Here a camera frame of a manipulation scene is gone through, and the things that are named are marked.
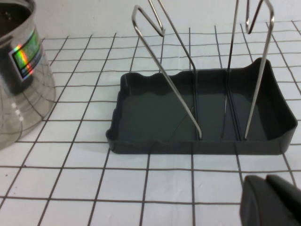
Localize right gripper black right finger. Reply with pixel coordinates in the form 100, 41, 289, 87
266, 174, 301, 203

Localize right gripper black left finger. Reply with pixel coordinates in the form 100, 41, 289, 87
239, 175, 301, 226

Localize white black grid tablecloth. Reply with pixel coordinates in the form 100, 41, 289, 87
0, 20, 301, 226

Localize grey tray wire lid rack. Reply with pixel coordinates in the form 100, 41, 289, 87
105, 0, 298, 156

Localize stainless steel pot black handles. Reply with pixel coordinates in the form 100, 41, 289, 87
0, 0, 56, 151

